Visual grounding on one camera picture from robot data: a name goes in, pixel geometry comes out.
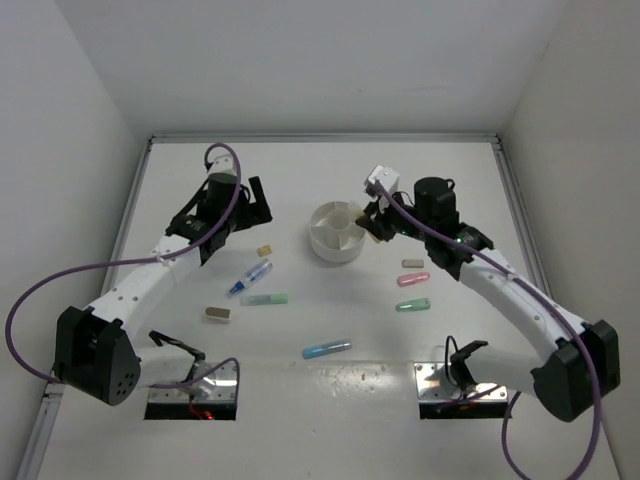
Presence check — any aluminium frame rail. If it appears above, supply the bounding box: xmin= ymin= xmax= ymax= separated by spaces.
xmin=150 ymin=132 xmax=500 ymax=144
xmin=15 ymin=137 xmax=153 ymax=480
xmin=492 ymin=137 xmax=576 ymax=359

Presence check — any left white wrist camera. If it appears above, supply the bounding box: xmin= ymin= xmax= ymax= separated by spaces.
xmin=207 ymin=154 xmax=237 ymax=176

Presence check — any green highlighter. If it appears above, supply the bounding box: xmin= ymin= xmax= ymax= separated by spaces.
xmin=240 ymin=293 xmax=289 ymax=306
xmin=395 ymin=298 xmax=431 ymax=313

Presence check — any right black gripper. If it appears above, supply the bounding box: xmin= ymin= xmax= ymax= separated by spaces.
xmin=357 ymin=188 xmax=432 ymax=243

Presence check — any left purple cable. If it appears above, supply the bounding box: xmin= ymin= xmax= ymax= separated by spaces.
xmin=5 ymin=143 xmax=245 ymax=390

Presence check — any yellow highlighter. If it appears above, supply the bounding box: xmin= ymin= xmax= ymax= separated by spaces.
xmin=348 ymin=201 xmax=381 ymax=244

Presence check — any purple cable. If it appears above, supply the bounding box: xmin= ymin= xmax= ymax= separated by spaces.
xmin=375 ymin=179 xmax=603 ymax=480
xmin=5 ymin=143 xmax=245 ymax=390

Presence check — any brown white eraser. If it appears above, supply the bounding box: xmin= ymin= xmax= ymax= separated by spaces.
xmin=204 ymin=307 xmax=231 ymax=324

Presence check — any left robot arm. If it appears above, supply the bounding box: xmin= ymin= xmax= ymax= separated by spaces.
xmin=53 ymin=172 xmax=272 ymax=406

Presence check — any clear blue glue bottle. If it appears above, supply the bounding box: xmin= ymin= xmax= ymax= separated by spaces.
xmin=228 ymin=258 xmax=273 ymax=297

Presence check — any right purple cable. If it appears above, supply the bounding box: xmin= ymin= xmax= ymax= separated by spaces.
xmin=375 ymin=179 xmax=603 ymax=480

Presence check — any small yellow eraser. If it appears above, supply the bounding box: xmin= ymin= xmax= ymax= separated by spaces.
xmin=257 ymin=245 xmax=273 ymax=257

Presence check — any metal base plate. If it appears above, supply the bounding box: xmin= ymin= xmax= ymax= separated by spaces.
xmin=148 ymin=360 xmax=238 ymax=406
xmin=413 ymin=362 xmax=508 ymax=406

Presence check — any back aluminium frame rail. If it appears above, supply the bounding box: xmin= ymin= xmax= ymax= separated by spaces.
xmin=150 ymin=132 xmax=500 ymax=144

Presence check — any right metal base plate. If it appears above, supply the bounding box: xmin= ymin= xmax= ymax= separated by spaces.
xmin=413 ymin=362 xmax=508 ymax=406

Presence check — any left aluminium frame rail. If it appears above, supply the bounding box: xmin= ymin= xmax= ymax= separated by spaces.
xmin=15 ymin=137 xmax=153 ymax=480

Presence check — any green highlighter left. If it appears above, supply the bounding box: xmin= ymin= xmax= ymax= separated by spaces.
xmin=240 ymin=293 xmax=289 ymax=306

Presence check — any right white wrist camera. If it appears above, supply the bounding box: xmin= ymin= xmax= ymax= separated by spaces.
xmin=364 ymin=165 xmax=400 ymax=212

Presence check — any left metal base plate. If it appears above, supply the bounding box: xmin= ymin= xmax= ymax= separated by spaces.
xmin=148 ymin=360 xmax=238 ymax=406

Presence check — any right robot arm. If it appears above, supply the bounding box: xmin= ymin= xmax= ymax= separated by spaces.
xmin=356 ymin=166 xmax=621 ymax=422

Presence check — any pink highlighter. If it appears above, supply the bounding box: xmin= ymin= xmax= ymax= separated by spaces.
xmin=396 ymin=272 xmax=430 ymax=288

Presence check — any grey eraser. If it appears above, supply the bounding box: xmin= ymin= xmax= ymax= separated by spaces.
xmin=401 ymin=259 xmax=424 ymax=269

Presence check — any right aluminium frame rail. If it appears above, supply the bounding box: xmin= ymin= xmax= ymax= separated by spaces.
xmin=492 ymin=137 xmax=576 ymax=359

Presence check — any white round divided organizer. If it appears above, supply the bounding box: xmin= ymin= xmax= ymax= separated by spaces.
xmin=308 ymin=201 xmax=366 ymax=264

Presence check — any blue highlighter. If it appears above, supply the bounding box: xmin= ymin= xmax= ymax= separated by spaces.
xmin=301 ymin=339 xmax=353 ymax=360

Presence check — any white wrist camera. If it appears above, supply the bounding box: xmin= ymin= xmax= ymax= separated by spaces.
xmin=207 ymin=154 xmax=237 ymax=176
xmin=364 ymin=165 xmax=400 ymax=212

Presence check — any green highlighter right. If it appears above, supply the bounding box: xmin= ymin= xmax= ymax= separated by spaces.
xmin=395 ymin=298 xmax=431 ymax=313

